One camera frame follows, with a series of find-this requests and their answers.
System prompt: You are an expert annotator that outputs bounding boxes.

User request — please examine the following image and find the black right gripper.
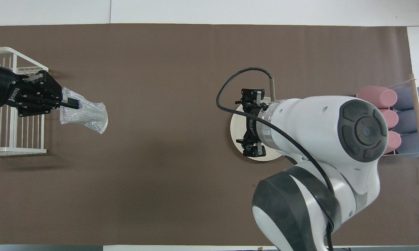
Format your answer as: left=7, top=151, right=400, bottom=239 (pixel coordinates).
left=235, top=89, right=266, bottom=157

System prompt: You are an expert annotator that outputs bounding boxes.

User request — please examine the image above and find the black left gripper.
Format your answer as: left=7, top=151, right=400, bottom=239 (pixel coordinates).
left=0, top=62, right=79, bottom=117

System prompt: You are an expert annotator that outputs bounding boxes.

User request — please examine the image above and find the round cream plate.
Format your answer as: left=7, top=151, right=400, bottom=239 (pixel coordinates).
left=230, top=97, right=286, bottom=161

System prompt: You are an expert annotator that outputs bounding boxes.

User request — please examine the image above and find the brown table mat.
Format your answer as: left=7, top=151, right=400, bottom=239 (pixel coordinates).
left=0, top=24, right=419, bottom=246

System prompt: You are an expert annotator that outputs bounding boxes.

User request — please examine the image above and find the pink plastic cup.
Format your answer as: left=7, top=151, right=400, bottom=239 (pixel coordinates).
left=378, top=109, right=399, bottom=129
left=356, top=86, right=398, bottom=109
left=383, top=131, right=402, bottom=154

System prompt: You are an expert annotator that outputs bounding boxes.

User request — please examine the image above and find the blue plastic cup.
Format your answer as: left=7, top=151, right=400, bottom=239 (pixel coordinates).
left=394, top=109, right=419, bottom=134
left=392, top=87, right=419, bottom=111
left=397, top=131, right=419, bottom=158

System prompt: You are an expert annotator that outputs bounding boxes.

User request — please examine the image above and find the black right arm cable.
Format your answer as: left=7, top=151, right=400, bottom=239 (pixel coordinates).
left=216, top=67, right=335, bottom=251

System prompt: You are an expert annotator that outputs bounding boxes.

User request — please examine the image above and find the white wire dish rack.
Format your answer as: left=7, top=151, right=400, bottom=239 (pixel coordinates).
left=0, top=47, right=49, bottom=156

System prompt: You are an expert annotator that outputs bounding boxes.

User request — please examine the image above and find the cup rack with wooden handle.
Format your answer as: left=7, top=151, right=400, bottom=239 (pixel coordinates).
left=356, top=73, right=419, bottom=160

